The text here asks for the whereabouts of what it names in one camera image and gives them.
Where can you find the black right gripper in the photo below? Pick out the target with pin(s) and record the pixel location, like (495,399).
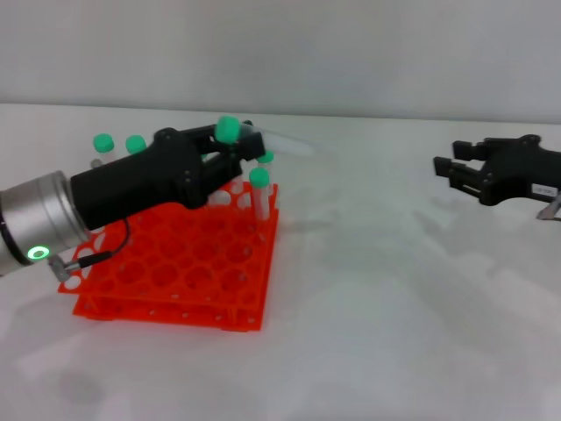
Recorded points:
(517,171)

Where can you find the orange plastic test tube rack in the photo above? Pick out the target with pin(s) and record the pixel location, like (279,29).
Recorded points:
(166,318)

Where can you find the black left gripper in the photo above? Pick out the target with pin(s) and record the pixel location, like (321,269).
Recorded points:
(144,180)

